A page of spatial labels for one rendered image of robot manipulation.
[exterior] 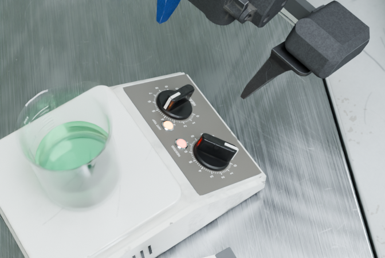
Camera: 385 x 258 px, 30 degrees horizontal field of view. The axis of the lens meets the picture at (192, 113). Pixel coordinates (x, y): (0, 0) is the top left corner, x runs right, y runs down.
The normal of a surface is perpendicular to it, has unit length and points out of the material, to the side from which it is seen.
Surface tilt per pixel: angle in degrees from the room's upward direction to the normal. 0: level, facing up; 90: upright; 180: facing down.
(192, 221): 90
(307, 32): 17
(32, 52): 0
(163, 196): 0
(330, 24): 29
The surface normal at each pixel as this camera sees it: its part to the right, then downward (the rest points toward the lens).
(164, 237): 0.55, 0.73
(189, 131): 0.40, -0.65
